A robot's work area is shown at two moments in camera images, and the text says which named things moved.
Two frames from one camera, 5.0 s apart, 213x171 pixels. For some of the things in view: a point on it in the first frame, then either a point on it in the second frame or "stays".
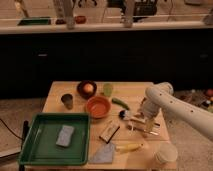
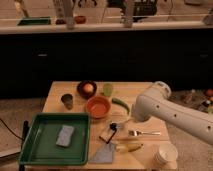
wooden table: [120, 139] stays
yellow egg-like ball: [88, 88] stays
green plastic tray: [40, 145] stays
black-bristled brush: [138, 117] -> [114, 126]
